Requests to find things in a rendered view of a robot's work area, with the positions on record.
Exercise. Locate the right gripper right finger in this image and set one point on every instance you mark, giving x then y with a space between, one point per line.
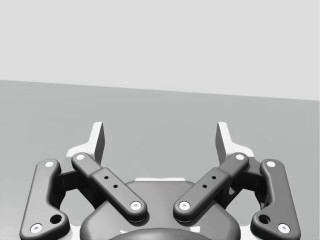
215 180

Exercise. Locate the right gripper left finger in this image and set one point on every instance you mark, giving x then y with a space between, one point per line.
105 180

